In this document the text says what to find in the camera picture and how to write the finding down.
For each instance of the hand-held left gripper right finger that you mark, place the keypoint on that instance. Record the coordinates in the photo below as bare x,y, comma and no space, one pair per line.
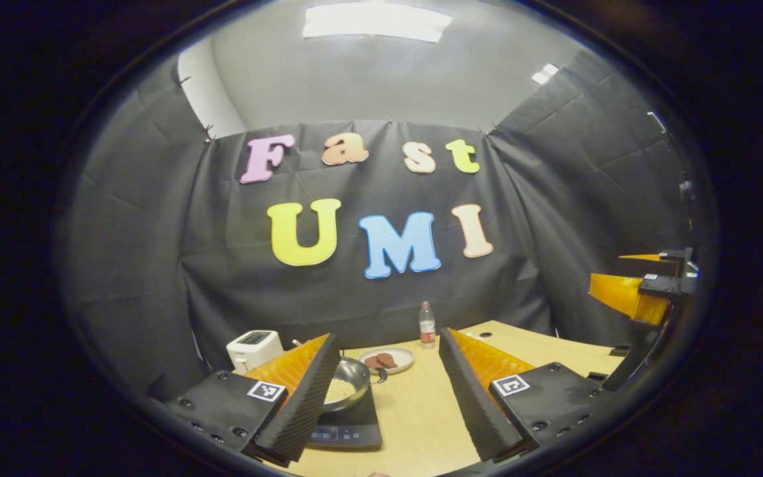
474,411

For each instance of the pile of soybeans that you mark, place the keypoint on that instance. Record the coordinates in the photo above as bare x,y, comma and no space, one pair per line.
338,391

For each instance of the small ceiling light panel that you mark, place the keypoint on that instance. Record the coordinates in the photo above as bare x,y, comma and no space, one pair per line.
545,73

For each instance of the clear water bottle red label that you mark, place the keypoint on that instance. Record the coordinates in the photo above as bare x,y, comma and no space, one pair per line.
427,328

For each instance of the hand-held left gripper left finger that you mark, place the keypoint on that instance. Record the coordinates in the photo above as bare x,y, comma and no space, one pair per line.
305,411

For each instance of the black induction cooktop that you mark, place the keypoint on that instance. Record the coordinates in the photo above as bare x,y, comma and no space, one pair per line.
355,424

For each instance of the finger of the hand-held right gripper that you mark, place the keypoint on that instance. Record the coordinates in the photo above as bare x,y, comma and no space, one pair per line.
626,295
673,260

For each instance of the white round plate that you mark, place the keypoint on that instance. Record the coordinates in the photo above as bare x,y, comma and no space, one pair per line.
405,358

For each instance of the large ceiling light panel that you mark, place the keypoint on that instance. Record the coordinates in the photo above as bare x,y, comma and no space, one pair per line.
375,21

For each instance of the brown meat patty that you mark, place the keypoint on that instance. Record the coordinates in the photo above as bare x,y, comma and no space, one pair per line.
372,362
388,360

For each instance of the white toaster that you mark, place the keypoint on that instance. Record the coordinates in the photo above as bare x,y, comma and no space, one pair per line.
252,348

